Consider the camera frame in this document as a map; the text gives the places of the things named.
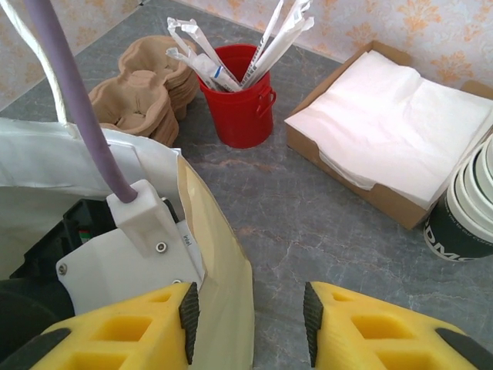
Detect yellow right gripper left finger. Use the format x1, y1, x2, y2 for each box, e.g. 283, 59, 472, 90
7, 281, 201, 370

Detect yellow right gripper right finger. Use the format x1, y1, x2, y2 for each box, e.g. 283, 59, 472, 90
303, 281, 493, 370

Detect floral paper bag white handles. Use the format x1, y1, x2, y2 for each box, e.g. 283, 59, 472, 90
0, 0, 257, 370

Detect brown cardboard napkin tray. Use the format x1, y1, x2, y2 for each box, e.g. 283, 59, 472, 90
283, 40, 493, 231

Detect white napkin stack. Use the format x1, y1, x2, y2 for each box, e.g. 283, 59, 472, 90
287, 49, 493, 211

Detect brown pulp cup carrier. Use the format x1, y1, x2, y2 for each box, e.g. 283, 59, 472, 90
89, 35, 196, 130
92, 45, 200, 139
99, 57, 202, 148

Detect red plastic bucket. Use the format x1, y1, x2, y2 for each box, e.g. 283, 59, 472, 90
196, 43, 278, 150

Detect white wrapped straw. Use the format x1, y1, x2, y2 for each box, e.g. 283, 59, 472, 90
180, 22, 238, 93
166, 15, 226, 88
246, 0, 314, 86
165, 46, 224, 92
250, 15, 316, 89
240, 0, 288, 84

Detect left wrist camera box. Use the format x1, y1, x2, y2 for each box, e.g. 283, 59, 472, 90
55, 179, 207, 314

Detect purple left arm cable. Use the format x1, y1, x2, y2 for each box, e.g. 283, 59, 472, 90
22, 0, 136, 204

